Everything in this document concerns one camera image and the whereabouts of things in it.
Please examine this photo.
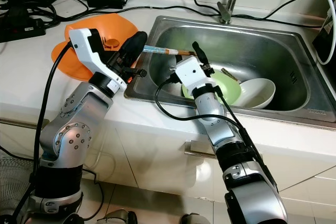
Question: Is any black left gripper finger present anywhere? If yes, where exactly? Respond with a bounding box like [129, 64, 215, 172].
[118, 31, 142, 66]
[124, 32, 148, 70]

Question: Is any white kitchen cabinet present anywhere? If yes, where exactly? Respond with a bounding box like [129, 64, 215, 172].
[0, 95, 336, 224]

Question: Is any orange spoon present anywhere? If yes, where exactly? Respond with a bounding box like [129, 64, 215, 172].
[104, 37, 122, 47]

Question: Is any light green plate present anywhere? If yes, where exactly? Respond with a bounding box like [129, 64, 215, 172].
[181, 71, 242, 103]

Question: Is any orange plastic bowl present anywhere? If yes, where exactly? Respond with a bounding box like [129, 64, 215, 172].
[65, 13, 140, 51]

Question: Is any white ceramic bowl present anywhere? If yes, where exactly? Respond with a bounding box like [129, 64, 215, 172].
[231, 78, 276, 109]

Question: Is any black power adapter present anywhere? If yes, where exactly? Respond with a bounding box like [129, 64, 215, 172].
[87, 0, 127, 8]

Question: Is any stainless steel sink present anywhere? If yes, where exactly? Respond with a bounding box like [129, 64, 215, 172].
[125, 15, 336, 125]

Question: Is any black power strip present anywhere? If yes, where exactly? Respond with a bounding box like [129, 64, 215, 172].
[0, 18, 53, 42]

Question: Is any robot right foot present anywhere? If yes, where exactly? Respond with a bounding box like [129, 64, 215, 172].
[181, 214, 211, 224]

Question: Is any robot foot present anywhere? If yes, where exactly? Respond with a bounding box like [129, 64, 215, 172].
[181, 214, 211, 224]
[97, 209, 137, 224]

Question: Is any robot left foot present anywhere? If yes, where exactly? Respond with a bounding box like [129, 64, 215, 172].
[97, 209, 137, 224]

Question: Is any grey floor fan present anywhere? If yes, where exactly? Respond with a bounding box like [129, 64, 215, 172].
[0, 156, 40, 224]

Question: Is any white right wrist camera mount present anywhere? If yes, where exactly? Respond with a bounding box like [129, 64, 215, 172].
[174, 56, 213, 99]

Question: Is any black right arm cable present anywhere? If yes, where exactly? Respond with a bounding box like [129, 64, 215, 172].
[155, 74, 263, 183]

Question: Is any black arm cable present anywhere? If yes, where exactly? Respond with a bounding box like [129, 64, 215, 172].
[155, 74, 263, 183]
[21, 40, 74, 224]

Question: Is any silver drawer handle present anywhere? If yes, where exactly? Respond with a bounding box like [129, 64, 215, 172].
[185, 141, 221, 159]

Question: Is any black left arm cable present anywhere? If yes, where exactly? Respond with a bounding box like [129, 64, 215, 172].
[21, 40, 74, 224]

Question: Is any long silver cabinet handle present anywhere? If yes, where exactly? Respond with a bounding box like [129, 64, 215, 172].
[0, 116, 43, 130]

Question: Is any white hose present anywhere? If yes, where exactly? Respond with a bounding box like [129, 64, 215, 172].
[310, 0, 336, 65]

